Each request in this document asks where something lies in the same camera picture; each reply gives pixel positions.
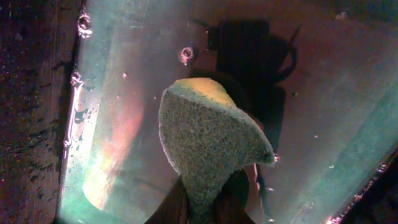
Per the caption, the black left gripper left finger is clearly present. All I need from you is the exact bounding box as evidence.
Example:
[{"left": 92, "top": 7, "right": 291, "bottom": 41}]
[{"left": 144, "top": 177, "right": 188, "bottom": 224}]

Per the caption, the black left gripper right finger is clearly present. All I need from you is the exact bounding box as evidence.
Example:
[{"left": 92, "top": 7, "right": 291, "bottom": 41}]
[{"left": 214, "top": 170, "right": 255, "bottom": 224}]

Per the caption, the green and yellow sponge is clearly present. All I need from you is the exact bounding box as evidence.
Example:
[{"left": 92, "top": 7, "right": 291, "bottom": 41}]
[{"left": 159, "top": 78, "right": 275, "bottom": 223}]

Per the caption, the rectangular dark green tray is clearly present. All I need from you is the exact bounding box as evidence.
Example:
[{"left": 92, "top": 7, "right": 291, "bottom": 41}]
[{"left": 0, "top": 0, "right": 398, "bottom": 224}]

